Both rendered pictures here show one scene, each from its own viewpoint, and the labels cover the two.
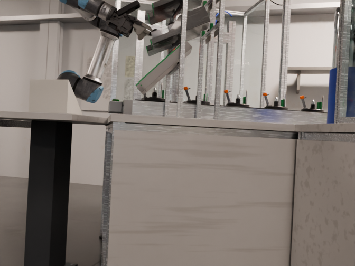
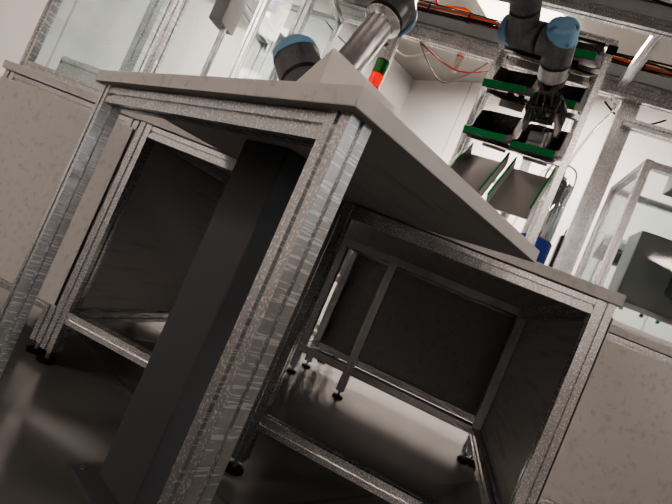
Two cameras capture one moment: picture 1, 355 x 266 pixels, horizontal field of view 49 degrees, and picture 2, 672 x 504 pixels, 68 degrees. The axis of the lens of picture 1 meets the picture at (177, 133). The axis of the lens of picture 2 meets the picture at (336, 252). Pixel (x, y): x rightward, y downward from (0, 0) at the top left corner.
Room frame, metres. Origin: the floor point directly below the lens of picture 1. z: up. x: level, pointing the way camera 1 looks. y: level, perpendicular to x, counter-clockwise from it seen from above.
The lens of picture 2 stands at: (1.49, 1.63, 0.64)
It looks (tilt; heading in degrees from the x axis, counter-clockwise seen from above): 2 degrees up; 296
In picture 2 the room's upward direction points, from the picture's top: 23 degrees clockwise
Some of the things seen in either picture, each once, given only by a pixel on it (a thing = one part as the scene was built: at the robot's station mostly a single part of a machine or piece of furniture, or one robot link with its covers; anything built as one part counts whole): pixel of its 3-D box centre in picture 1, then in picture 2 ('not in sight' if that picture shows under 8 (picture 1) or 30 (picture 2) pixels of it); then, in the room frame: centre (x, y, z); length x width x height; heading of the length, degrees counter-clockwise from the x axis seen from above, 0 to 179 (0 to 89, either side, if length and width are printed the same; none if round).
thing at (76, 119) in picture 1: (60, 119); (308, 162); (2.14, 0.65, 0.84); 0.90 x 0.70 x 0.03; 164
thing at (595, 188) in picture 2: not in sight; (596, 185); (1.62, -1.09, 1.56); 0.09 x 0.04 x 1.39; 12
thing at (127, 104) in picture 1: (123, 112); not in sight; (2.43, 0.35, 0.91); 0.89 x 0.06 x 0.11; 12
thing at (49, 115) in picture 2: not in sight; (142, 233); (3.33, -0.09, 0.43); 1.39 x 0.63 x 0.86; 102
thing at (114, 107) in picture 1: (114, 107); not in sight; (2.23, 0.37, 0.93); 0.21 x 0.07 x 0.06; 12
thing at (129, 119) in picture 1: (227, 128); (381, 235); (2.28, -0.29, 0.85); 1.50 x 1.41 x 0.03; 12
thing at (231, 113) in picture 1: (234, 117); not in sight; (2.29, -0.33, 0.91); 1.24 x 0.33 x 0.10; 102
